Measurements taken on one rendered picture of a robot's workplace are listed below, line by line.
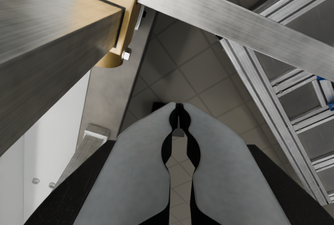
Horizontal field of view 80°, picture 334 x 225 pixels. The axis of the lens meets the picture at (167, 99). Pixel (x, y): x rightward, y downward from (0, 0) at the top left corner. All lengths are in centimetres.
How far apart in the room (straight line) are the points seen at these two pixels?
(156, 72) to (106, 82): 75
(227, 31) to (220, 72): 92
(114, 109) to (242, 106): 96
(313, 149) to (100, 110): 114
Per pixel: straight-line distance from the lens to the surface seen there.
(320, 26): 99
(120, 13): 19
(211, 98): 119
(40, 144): 66
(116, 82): 37
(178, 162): 150
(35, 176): 78
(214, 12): 20
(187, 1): 20
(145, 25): 33
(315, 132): 125
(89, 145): 40
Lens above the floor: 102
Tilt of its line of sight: 60 degrees down
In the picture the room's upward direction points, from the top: 175 degrees counter-clockwise
